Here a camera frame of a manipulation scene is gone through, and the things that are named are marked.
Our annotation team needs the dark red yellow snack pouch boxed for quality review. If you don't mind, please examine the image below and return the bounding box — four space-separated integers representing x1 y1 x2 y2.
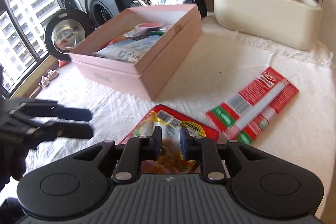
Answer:
119 105 219 174

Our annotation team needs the red green sausage packet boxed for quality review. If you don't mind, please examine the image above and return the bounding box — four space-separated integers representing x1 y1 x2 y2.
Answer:
206 67 298 144

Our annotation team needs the blue seaweed snack packet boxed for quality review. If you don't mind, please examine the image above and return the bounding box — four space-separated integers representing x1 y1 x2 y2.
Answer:
92 35 161 64

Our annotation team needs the red round jelly cup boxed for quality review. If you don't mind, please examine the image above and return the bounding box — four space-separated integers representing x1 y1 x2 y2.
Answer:
123 22 163 38

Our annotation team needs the green edged nut bar packet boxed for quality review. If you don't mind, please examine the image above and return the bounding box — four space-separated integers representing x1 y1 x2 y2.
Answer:
149 30 168 36

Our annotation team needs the white textured tablecloth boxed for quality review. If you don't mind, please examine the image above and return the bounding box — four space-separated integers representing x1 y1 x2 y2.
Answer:
26 16 335 193

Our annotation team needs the pink cardboard box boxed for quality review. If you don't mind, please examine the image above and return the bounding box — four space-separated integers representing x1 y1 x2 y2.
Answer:
70 4 202 101

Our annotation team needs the grey washing machine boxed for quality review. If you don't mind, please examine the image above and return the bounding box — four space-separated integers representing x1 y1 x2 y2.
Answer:
44 0 122 61

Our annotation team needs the cream tissue box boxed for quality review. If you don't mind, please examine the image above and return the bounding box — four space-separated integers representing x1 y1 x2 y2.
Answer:
214 0 322 50

